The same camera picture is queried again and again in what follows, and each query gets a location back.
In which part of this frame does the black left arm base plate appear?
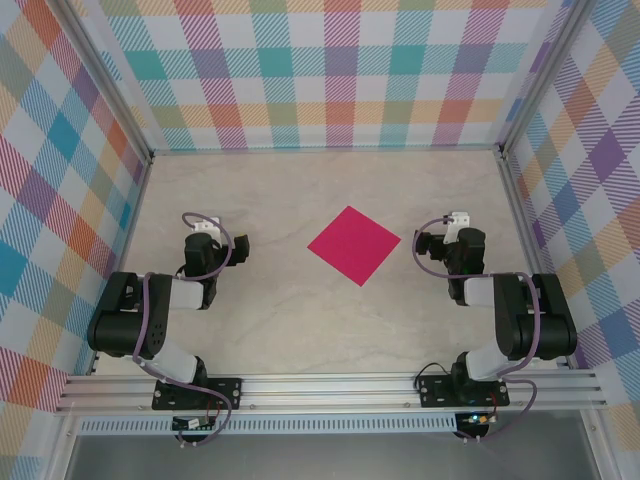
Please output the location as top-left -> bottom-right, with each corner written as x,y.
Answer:
152,377 -> 244,412

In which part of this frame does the aluminium mounting rail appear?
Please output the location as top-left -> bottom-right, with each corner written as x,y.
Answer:
54,369 -> 609,414

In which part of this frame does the slotted grey cable duct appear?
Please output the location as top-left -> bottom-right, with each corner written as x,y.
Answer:
77,417 -> 459,435

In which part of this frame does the grey metal panel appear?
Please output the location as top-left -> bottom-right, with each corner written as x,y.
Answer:
64,434 -> 601,480

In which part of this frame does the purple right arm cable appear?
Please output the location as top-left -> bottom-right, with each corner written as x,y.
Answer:
411,215 -> 542,445

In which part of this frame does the small left circuit board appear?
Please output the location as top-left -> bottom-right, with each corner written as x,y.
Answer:
172,417 -> 216,432

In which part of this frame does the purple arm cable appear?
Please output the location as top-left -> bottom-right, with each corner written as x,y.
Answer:
411,215 -> 542,445
131,211 -> 234,448

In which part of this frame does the aluminium frame post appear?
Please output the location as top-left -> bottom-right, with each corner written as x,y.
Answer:
59,0 -> 154,164
499,0 -> 591,154

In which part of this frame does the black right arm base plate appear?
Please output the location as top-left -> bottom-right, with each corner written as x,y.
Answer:
417,374 -> 511,409

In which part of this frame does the aluminium frame side bar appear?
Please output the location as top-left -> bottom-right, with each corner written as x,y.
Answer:
89,159 -> 154,374
499,154 -> 571,370

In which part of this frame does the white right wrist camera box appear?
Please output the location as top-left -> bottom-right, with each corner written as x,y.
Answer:
446,211 -> 472,236

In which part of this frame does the pink square paper sheet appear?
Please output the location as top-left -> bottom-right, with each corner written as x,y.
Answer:
306,205 -> 403,288

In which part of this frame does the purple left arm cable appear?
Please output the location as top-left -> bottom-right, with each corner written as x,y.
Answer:
131,211 -> 234,448

